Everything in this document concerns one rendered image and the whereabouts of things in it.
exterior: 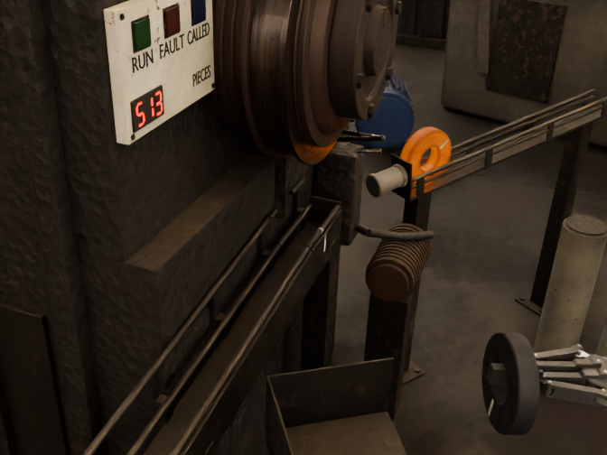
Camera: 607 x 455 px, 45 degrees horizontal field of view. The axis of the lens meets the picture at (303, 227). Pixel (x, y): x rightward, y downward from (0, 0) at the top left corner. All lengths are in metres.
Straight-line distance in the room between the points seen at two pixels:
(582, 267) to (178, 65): 1.34
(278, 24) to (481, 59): 3.03
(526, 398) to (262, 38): 0.66
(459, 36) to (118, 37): 3.32
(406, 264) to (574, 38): 2.39
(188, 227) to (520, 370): 0.56
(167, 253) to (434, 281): 1.69
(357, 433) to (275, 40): 0.63
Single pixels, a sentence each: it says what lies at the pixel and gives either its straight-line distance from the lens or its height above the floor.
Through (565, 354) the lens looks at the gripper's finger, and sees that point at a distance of 1.24.
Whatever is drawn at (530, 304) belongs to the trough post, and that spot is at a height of 0.01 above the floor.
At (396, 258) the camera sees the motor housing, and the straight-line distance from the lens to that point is 1.78.
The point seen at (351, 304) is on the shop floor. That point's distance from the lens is 2.52.
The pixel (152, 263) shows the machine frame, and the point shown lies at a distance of 1.10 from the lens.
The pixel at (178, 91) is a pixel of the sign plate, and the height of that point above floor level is 1.09.
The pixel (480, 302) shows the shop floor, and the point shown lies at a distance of 2.62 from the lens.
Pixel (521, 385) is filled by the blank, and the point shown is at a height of 0.76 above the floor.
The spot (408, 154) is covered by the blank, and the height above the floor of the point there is 0.73.
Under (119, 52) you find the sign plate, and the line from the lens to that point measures 0.98.
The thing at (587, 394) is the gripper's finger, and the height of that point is 0.73.
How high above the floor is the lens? 1.46
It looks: 29 degrees down
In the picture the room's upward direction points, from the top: 2 degrees clockwise
